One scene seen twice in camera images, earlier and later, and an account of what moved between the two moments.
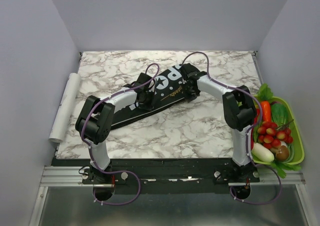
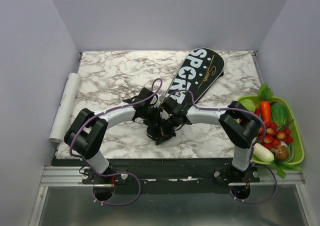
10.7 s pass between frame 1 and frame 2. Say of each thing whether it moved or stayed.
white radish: stayed
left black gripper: moved
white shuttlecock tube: stayed
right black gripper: moved
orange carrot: stayed
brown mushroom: stayed
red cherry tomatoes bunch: stayed
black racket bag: moved
